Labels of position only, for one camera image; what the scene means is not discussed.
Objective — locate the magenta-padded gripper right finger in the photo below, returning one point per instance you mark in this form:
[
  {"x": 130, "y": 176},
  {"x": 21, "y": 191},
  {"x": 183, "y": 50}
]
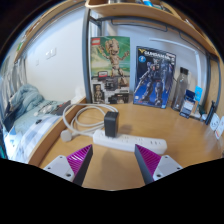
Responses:
[{"x": 163, "y": 165}]

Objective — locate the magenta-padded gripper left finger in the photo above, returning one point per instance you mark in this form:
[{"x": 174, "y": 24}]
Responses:
[{"x": 63, "y": 166}]

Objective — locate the black charger block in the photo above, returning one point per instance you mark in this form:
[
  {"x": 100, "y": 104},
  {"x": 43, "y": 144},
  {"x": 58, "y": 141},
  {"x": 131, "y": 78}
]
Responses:
[{"x": 111, "y": 124}]

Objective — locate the white power strip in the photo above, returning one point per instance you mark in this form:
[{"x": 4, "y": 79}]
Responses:
[{"x": 140, "y": 144}]

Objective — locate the bed with plaid sheet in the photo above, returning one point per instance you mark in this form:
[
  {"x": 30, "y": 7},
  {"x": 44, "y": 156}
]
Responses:
[{"x": 26, "y": 133}]

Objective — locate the small blue and white carton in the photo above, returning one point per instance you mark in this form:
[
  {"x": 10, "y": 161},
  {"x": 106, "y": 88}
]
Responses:
[{"x": 187, "y": 105}]

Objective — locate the white mug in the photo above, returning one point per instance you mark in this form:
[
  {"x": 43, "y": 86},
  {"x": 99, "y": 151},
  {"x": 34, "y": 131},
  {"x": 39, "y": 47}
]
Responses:
[{"x": 214, "y": 121}]

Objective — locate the black electric shaver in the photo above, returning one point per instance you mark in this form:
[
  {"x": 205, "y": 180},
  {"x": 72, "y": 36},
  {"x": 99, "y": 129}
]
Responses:
[{"x": 210, "y": 113}]

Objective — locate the pale blue blanket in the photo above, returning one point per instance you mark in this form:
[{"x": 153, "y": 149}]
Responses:
[{"x": 26, "y": 98}]

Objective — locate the clear bottle with dark cap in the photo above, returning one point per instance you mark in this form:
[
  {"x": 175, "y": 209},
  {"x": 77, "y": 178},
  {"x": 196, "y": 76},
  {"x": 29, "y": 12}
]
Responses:
[{"x": 180, "y": 88}]

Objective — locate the light blue packet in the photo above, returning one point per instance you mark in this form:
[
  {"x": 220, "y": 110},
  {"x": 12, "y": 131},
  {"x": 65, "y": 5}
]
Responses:
[{"x": 198, "y": 93}]

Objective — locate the blue robot model kit box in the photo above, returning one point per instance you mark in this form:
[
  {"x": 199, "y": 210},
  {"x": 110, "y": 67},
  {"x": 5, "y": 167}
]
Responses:
[{"x": 154, "y": 76}]

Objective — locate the white desk lamp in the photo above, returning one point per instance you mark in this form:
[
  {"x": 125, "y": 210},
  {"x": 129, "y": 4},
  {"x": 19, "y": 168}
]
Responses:
[{"x": 199, "y": 71}]

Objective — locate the green toy figure box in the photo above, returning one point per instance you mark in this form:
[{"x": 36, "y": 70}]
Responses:
[{"x": 111, "y": 60}]

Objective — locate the wooden shelf unit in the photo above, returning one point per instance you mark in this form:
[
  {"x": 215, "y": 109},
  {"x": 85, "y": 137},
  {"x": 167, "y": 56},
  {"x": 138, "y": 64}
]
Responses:
[{"x": 146, "y": 11}]

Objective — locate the white wall switch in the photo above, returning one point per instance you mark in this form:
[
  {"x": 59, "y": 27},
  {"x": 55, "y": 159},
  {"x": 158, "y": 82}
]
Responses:
[{"x": 51, "y": 53}]

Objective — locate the grey metal desk frame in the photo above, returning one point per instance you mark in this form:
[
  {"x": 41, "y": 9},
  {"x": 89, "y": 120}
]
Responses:
[{"x": 86, "y": 50}]

